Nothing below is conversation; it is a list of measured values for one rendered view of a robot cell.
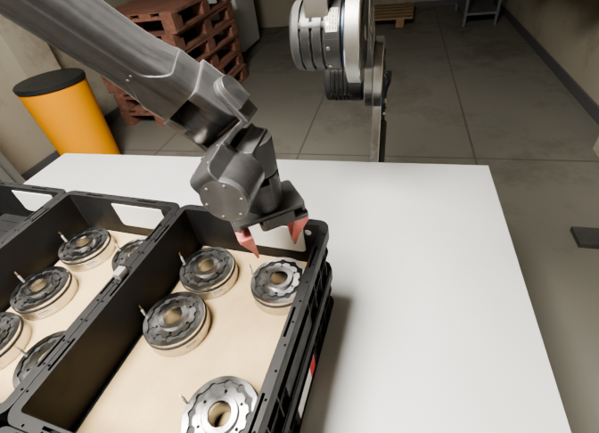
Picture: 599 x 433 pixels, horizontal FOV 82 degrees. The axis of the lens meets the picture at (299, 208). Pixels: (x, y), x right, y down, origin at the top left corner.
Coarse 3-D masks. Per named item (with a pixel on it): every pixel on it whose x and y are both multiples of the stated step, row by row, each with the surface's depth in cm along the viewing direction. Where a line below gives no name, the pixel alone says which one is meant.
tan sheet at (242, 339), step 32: (224, 320) 58; (256, 320) 58; (192, 352) 54; (224, 352) 54; (256, 352) 53; (128, 384) 52; (160, 384) 51; (192, 384) 51; (256, 384) 50; (96, 416) 49; (128, 416) 48; (160, 416) 48; (224, 416) 47
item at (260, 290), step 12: (264, 264) 63; (276, 264) 62; (288, 264) 62; (300, 264) 62; (252, 276) 61; (264, 276) 60; (300, 276) 60; (252, 288) 59; (264, 288) 58; (288, 288) 58; (264, 300) 56; (276, 300) 56; (288, 300) 56
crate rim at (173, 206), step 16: (80, 192) 75; (96, 192) 75; (48, 208) 72; (176, 208) 67; (32, 224) 69; (160, 224) 64; (144, 240) 61; (96, 304) 51; (80, 320) 49; (64, 336) 48; (48, 352) 46; (16, 400) 42; (0, 416) 41
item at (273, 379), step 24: (312, 264) 52; (120, 288) 53; (312, 288) 52; (96, 312) 50; (72, 336) 47; (288, 336) 44; (288, 360) 44; (264, 384) 40; (24, 408) 41; (264, 408) 38; (48, 432) 38; (72, 432) 38; (264, 432) 38
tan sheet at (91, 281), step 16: (128, 240) 77; (112, 256) 73; (80, 272) 71; (96, 272) 70; (112, 272) 70; (80, 288) 67; (96, 288) 67; (80, 304) 64; (48, 320) 62; (64, 320) 62; (32, 336) 60; (0, 384) 54; (0, 400) 52
